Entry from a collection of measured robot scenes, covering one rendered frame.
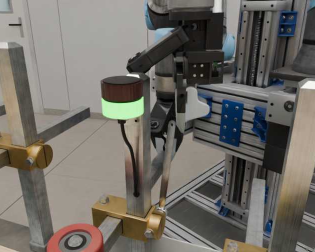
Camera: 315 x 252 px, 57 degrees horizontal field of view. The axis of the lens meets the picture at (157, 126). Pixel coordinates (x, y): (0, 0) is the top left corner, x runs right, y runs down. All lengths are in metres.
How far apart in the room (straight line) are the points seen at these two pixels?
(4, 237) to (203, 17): 0.68
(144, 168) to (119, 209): 0.11
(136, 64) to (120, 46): 2.79
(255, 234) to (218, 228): 0.95
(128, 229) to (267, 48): 0.85
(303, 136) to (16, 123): 0.50
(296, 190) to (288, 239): 0.09
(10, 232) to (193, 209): 1.05
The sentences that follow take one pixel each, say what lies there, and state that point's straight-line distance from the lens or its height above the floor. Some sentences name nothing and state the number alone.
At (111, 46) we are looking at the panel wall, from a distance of 3.31.
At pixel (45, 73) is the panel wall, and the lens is 3.77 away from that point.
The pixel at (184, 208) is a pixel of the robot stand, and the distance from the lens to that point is 1.67.
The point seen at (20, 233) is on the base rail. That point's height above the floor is 0.70.
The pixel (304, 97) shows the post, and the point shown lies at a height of 1.12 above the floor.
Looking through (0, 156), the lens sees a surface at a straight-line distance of 0.65.
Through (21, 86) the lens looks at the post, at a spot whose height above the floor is 1.09.
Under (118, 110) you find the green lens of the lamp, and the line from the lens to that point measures 0.40.
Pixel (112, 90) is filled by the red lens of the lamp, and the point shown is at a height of 1.12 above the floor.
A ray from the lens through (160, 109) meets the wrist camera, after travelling 0.73.
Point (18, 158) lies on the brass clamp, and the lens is 0.64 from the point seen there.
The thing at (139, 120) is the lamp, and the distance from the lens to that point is 0.46.
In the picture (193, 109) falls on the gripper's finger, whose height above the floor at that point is 1.06.
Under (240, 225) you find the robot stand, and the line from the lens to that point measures 1.58.
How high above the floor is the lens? 1.22
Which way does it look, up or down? 22 degrees down
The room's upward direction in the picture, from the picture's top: straight up
